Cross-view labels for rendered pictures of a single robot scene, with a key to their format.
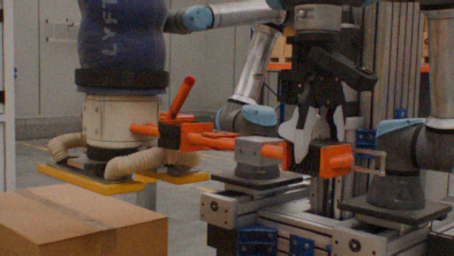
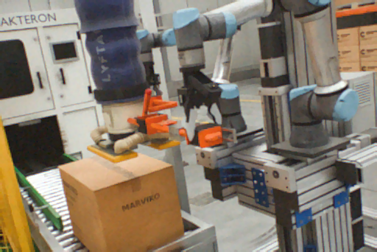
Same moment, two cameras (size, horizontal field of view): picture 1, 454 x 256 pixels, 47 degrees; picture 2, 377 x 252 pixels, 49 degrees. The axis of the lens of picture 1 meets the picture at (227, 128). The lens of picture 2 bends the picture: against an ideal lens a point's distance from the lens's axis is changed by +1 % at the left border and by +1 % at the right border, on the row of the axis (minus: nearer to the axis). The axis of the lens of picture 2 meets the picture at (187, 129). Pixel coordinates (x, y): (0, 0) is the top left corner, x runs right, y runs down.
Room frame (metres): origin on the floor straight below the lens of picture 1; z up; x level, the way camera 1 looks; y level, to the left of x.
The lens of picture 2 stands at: (-0.28, -0.40, 1.51)
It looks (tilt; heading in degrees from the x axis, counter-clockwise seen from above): 12 degrees down; 14
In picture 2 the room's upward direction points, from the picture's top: 9 degrees counter-clockwise
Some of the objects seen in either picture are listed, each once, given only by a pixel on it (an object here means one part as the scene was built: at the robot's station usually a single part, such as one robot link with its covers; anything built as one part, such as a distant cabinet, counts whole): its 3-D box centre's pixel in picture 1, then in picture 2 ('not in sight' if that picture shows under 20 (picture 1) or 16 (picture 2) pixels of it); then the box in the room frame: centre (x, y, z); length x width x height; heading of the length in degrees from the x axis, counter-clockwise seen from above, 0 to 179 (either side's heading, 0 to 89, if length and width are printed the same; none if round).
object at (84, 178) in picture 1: (87, 170); (110, 147); (1.23, 0.33, 1.14); 0.34 x 0.10 x 0.05; 43
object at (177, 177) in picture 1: (152, 163); (151, 136); (1.36, 0.19, 1.14); 0.34 x 0.10 x 0.05; 43
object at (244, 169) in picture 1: (257, 160); (230, 121); (1.73, -0.10, 1.09); 0.15 x 0.15 x 0.10
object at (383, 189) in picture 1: (396, 185); (308, 130); (1.39, -0.46, 1.09); 0.15 x 0.15 x 0.10
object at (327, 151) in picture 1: (316, 157); (203, 135); (0.85, -0.15, 1.24); 0.08 x 0.07 x 0.05; 43
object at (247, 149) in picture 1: (259, 150); (182, 131); (0.95, -0.06, 1.24); 0.07 x 0.07 x 0.04; 43
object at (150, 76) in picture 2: not in sight; (149, 74); (1.67, 0.26, 1.38); 0.09 x 0.08 x 0.12; 43
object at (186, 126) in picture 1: (185, 134); (152, 123); (1.11, 0.09, 1.24); 0.10 x 0.08 x 0.06; 133
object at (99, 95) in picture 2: (123, 78); (122, 90); (1.29, 0.26, 1.36); 0.23 x 0.23 x 0.04
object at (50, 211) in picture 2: not in sight; (27, 193); (2.23, 1.53, 0.60); 1.60 x 0.10 x 0.09; 44
